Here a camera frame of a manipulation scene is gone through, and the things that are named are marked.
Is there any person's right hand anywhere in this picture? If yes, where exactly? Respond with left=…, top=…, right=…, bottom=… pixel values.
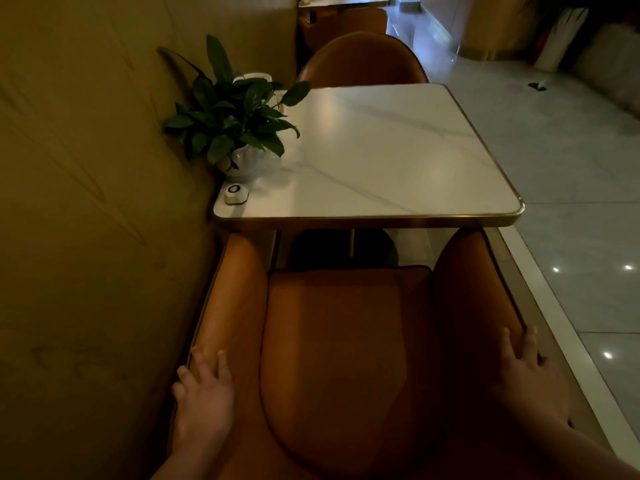
left=492, top=326, right=573, bottom=429

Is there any person's left hand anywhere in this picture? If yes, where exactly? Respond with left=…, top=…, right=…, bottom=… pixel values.
left=171, top=347, right=236, bottom=451

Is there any orange leather armchair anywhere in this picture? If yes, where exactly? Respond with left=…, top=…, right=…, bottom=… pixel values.
left=167, top=227, right=617, bottom=480

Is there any person's left forearm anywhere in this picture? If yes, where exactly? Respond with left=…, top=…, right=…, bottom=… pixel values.
left=150, top=440, right=223, bottom=480

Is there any person's right forearm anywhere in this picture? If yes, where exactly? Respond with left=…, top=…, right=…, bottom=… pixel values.
left=507, top=410, right=640, bottom=480

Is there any white ribbed plant pot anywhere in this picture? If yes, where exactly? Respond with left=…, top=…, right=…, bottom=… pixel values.
left=216, top=144, right=267, bottom=183

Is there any green leafy plant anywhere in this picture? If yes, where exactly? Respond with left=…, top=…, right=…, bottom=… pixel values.
left=159, top=35, right=312, bottom=168

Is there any grey sofa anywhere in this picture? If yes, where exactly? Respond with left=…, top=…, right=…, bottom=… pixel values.
left=572, top=22, right=640, bottom=119

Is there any gold curved counter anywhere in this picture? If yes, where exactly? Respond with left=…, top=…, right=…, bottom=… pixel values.
left=457, top=0, right=540, bottom=62

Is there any orange round-back chair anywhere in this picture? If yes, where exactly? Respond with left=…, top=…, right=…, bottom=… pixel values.
left=297, top=31, right=430, bottom=89

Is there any gold-edged background table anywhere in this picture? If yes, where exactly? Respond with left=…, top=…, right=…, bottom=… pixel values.
left=298, top=0, right=391, bottom=10

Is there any dark table pedestal base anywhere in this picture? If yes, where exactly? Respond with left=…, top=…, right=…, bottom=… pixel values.
left=287, top=229, right=400, bottom=270

